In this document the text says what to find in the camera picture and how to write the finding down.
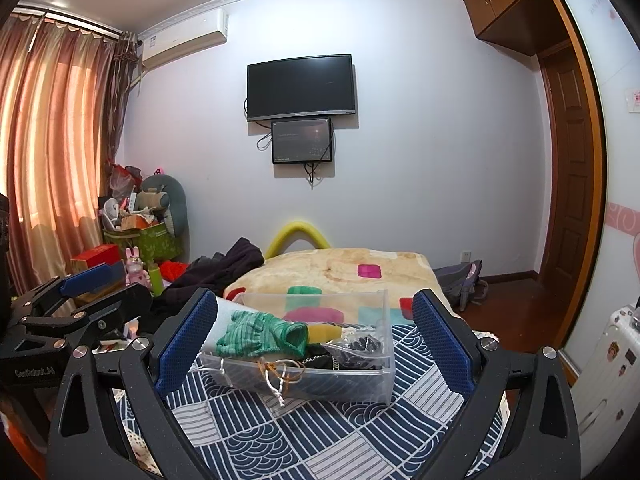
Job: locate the pink bunny toy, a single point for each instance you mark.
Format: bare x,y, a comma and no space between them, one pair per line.
136,267

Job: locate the sliding door with pink hearts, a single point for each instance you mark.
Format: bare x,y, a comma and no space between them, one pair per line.
615,170

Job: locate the orange rubber band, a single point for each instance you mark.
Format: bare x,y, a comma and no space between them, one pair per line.
285,372

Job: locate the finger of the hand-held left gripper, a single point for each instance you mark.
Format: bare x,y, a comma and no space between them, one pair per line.
92,276
115,305

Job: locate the grey backpack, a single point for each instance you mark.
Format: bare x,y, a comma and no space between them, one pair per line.
460,282

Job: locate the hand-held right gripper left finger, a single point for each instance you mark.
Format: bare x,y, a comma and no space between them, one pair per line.
184,342

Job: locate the black clothing pile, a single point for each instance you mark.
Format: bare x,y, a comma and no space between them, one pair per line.
230,260

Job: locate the beige patchwork blanket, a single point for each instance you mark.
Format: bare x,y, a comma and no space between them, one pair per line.
320,267

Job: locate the yellow foam noodle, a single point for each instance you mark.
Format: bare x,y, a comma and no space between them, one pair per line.
297,227

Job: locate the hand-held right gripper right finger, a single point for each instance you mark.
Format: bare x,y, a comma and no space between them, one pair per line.
441,342

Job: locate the green storage box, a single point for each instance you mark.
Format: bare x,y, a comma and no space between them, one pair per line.
160,245

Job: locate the white red door label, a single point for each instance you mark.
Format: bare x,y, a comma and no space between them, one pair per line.
635,100

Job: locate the clear plastic bag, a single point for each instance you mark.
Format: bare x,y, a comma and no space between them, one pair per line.
360,347

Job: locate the red cloth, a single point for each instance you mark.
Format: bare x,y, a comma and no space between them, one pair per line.
175,270

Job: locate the wooden overhead cabinet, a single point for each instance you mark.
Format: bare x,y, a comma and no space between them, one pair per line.
510,5

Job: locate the small wall monitor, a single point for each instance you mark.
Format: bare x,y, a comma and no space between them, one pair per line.
302,140

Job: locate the clear plastic storage box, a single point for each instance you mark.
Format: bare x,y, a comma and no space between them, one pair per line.
350,385

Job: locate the red box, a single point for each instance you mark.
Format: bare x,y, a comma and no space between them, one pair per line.
95,257

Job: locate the white suitcase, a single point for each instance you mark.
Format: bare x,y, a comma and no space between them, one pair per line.
610,360

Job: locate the yellow green sponge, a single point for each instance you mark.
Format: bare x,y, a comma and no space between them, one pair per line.
325,332

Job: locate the green knitted glove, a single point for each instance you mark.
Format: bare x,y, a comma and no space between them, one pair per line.
260,335

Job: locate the white air conditioner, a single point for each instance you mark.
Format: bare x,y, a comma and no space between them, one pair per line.
182,37

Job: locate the black wall television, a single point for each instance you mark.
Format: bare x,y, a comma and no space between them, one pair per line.
300,87

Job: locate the brown wooden door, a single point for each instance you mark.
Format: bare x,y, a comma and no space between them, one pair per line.
570,175

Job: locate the blue white patterned cloth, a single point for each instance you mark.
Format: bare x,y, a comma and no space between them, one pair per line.
300,440

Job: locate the cream lace cloth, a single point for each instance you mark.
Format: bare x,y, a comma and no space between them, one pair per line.
140,440

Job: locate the grey plush toy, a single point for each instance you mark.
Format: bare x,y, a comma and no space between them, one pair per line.
175,205

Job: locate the orange brown curtain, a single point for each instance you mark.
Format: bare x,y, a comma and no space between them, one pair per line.
55,150

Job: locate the green bottle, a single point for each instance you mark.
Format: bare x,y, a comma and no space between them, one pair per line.
156,280

